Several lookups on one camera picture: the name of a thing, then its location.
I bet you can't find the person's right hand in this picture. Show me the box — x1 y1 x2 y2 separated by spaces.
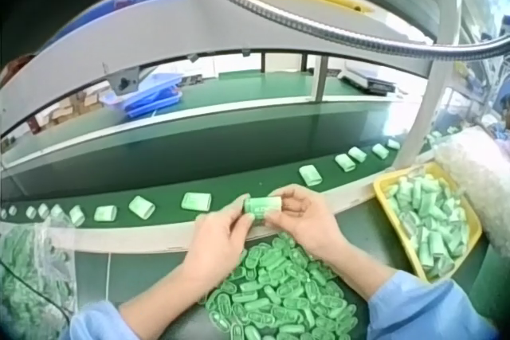
264 184 352 266

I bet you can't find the person's left hand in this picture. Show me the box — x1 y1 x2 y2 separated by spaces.
185 195 257 290

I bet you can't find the green bag roll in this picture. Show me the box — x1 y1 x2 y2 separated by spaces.
242 194 284 225

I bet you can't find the green conveyor belt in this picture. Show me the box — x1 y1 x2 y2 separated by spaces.
0 144 402 234

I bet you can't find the pile of green plastic caps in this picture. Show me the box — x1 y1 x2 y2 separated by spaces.
204 232 359 340

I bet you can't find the yellow plastic tray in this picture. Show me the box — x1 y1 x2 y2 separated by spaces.
372 162 484 284

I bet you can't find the row of green rolls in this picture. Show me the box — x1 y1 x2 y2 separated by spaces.
0 126 459 228

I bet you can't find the heap of green rolls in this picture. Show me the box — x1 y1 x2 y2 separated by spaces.
385 170 471 279

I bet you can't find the white weighing scale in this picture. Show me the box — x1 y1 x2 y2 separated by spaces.
341 61 399 97

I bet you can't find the stack of blue trays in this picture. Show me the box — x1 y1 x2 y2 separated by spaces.
98 71 185 119

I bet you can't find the clear bubble wrap bag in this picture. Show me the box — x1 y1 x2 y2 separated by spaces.
434 126 510 254

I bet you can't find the clear bag of green parts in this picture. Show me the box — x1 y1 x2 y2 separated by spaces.
0 221 77 319

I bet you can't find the heap of cardboard boxes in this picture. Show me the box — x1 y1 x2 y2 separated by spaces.
33 90 105 135

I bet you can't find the grey overhead shelf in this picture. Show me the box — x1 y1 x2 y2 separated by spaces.
0 0 436 139

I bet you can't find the black cable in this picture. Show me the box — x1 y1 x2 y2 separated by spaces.
0 259 77 317

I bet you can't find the grey switch box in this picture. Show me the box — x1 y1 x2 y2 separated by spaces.
106 68 141 97

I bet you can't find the white frame post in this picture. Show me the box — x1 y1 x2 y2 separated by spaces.
392 0 464 170

